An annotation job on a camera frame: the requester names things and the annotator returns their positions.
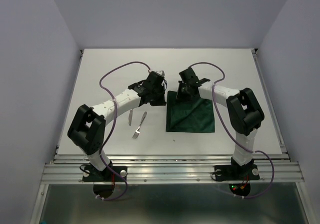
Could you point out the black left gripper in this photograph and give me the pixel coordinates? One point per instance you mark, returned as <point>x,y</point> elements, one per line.
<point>161,102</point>

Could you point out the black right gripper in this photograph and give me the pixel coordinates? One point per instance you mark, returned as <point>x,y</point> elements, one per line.
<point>179,95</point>

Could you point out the dark green cloth napkin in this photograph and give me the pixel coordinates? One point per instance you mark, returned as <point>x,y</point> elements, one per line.
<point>192,116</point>

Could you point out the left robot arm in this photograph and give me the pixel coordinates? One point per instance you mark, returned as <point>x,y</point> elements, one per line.
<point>88,125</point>

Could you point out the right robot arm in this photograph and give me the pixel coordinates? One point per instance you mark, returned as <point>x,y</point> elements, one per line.
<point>244,111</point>

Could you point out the silver table knife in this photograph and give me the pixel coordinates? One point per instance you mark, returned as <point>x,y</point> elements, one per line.
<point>130,116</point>

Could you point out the silver fork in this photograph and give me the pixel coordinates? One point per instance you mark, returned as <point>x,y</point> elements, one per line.
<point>137,131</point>

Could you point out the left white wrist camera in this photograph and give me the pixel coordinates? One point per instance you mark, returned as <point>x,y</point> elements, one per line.
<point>160,72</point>

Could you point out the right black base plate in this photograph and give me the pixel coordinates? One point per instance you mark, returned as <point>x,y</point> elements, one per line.
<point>235,173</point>

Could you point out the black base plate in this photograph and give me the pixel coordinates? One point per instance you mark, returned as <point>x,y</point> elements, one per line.
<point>91,174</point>
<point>235,173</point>

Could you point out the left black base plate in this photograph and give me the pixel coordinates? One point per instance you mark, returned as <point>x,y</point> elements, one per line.
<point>91,174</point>

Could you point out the aluminium frame rail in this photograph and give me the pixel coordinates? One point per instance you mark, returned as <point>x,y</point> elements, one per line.
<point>179,188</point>

